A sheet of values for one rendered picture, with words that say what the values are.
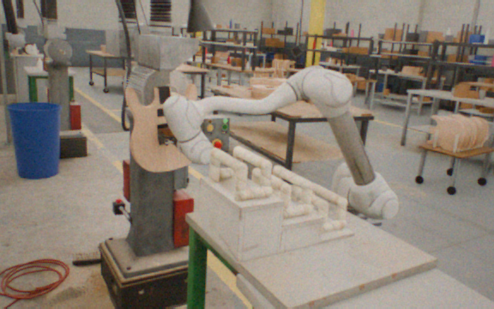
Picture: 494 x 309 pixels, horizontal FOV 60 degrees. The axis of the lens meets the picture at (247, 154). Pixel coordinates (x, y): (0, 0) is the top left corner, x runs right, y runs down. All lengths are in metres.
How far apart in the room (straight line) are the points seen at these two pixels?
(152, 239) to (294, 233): 1.38
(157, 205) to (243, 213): 1.35
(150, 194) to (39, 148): 2.48
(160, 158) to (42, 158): 2.87
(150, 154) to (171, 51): 0.49
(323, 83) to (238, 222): 0.73
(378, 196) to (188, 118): 0.91
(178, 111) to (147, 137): 0.42
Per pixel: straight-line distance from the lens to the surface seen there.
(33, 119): 4.70
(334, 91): 1.67
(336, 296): 1.19
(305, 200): 1.36
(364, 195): 1.98
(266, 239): 1.28
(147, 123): 2.00
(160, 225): 2.56
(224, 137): 2.35
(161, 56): 1.85
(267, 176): 1.24
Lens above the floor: 1.56
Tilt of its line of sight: 16 degrees down
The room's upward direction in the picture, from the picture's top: 4 degrees clockwise
